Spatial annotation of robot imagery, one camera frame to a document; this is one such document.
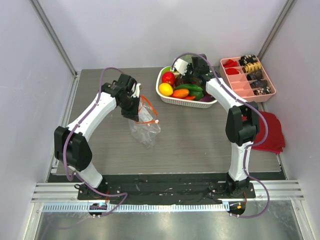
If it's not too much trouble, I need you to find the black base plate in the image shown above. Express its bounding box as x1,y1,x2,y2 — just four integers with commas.
47,173,256,206

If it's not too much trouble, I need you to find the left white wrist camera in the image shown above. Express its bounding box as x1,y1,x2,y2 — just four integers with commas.
130,83,141,99

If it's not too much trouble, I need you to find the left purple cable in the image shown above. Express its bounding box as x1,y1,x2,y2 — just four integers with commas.
62,66,128,217

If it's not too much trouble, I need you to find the green cucumber toy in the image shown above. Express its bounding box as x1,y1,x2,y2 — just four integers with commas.
174,83,203,92

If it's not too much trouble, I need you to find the pink divided organizer tray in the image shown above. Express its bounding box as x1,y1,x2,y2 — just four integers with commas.
219,57,277,103

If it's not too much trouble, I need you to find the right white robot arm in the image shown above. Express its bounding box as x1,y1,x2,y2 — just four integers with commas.
191,54,260,198

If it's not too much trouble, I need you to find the red folded cloth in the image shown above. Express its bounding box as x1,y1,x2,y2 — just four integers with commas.
252,111,286,154

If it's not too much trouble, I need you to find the white plastic basket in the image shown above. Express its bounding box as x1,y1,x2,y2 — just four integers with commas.
155,67,218,109

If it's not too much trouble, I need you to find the red apple toy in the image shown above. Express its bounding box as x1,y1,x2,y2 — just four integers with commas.
161,71,176,86

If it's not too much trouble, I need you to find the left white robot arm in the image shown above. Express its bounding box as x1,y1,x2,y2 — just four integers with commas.
54,73,141,200

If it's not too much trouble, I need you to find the yellow lemon toy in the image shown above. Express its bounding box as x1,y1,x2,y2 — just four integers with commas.
158,82,174,97

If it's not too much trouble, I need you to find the purple cable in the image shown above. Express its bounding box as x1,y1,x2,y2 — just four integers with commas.
171,52,271,218
62,66,128,217

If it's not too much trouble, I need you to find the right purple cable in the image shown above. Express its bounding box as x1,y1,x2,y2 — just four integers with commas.
171,52,271,218

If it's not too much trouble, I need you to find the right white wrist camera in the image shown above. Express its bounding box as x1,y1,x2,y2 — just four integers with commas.
173,58,189,76

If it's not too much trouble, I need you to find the orange carrot toy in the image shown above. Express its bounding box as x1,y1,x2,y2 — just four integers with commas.
171,89,190,99

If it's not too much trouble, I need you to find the purple eggplant toy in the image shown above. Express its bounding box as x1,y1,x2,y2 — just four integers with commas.
198,94,216,103

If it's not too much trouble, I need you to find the clear zip top bag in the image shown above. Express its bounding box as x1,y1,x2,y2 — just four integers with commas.
128,95,161,148

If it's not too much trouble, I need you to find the green lime toy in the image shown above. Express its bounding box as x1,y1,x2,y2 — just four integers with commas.
161,66,175,75

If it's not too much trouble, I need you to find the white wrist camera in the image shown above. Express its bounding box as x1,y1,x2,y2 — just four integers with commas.
130,83,141,99
173,58,189,76

